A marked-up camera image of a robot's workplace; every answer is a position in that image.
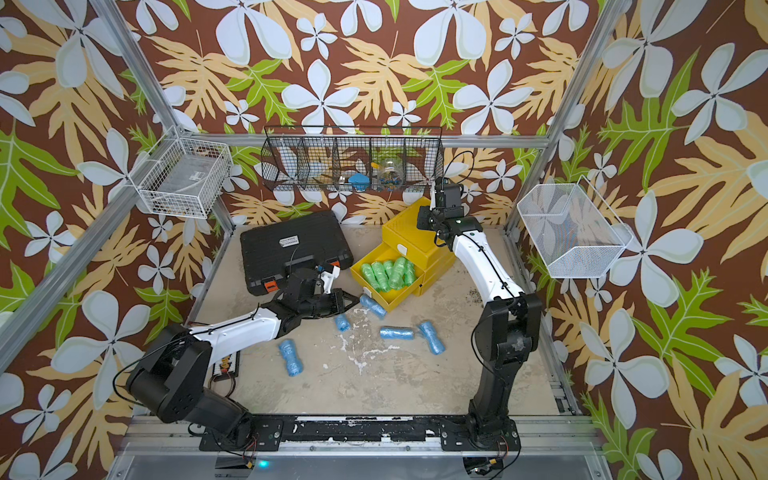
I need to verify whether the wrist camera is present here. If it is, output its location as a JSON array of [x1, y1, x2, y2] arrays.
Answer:
[[319, 265, 341, 294], [433, 178, 464, 215]]

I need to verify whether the yellow plastic drawer cabinet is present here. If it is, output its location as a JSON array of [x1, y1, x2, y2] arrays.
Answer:
[[382, 198, 456, 296]]

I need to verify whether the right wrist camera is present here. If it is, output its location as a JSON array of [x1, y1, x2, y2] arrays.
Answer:
[[433, 178, 464, 215]]

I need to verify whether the white wire basket left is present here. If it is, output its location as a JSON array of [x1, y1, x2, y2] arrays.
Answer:
[[131, 127, 233, 219]]

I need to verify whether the black wire basket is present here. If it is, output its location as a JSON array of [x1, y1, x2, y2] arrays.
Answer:
[[257, 125, 444, 193]]

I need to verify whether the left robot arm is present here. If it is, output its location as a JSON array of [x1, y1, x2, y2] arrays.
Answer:
[[126, 268, 360, 448]]

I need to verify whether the blue trash bag roll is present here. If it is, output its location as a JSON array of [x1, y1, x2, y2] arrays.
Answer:
[[418, 321, 445, 355], [334, 314, 351, 332], [279, 339, 304, 377], [359, 294, 387, 319], [379, 326, 415, 340]]

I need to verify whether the green trash bag roll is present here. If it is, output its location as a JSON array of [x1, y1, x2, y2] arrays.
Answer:
[[383, 260, 394, 280], [388, 257, 408, 290], [403, 261, 417, 286], [361, 263, 378, 289], [371, 262, 390, 292]]

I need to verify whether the black plastic tool case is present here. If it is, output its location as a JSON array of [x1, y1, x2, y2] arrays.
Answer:
[[240, 211, 354, 296]]

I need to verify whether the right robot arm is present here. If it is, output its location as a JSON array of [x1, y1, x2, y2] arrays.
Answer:
[[417, 206, 542, 450]]

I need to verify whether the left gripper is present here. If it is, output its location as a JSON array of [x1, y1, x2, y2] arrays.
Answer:
[[300, 288, 361, 319]]

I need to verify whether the white mesh basket right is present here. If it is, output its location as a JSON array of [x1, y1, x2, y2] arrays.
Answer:
[[517, 176, 634, 279]]

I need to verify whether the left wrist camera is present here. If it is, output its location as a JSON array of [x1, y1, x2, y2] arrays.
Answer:
[[319, 265, 341, 294]]

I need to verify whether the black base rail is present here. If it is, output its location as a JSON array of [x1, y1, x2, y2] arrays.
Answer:
[[199, 415, 520, 454]]

